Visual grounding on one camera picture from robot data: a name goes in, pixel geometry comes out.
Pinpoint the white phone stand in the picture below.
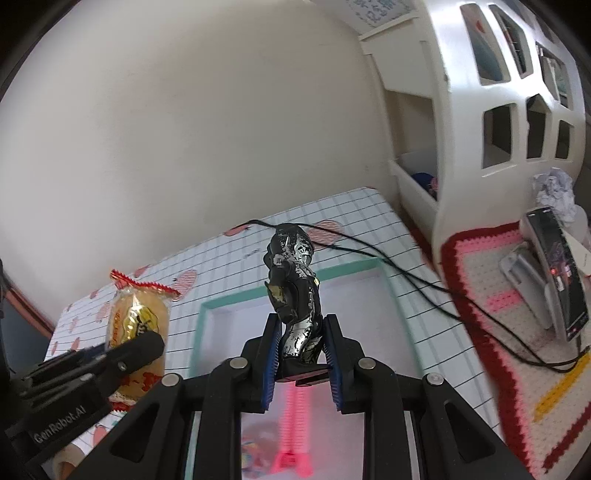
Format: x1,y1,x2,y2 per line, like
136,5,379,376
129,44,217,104
499,217,555,330

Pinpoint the white desktop shelf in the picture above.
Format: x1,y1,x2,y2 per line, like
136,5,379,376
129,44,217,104
360,1,586,253

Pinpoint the colourful candy bag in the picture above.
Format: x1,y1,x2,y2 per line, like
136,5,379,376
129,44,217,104
240,433,277,479

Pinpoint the yellow snack packet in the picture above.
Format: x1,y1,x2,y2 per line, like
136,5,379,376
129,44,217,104
106,269,181,412

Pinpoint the white calendar sheet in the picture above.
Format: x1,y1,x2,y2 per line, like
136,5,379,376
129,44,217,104
345,0,416,34

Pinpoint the black cable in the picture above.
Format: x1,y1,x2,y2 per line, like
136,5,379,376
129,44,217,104
246,220,591,375

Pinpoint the smartphone on stand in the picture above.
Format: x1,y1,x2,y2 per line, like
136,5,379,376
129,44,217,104
524,207,589,342

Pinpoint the crumpled white paper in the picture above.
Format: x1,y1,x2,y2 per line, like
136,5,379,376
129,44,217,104
532,167,577,226

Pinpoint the white tray with green rim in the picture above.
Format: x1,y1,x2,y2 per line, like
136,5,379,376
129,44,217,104
189,260,422,479

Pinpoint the pomegranate grid tablecloth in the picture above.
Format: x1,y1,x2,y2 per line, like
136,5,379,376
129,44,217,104
43,186,505,480

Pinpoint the pink comb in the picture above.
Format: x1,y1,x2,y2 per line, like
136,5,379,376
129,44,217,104
270,383,314,478

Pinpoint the red pink crochet mat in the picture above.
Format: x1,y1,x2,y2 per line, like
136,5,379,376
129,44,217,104
440,223,590,479

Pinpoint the black silver figurine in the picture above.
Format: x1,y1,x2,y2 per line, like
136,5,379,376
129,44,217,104
263,223,329,387

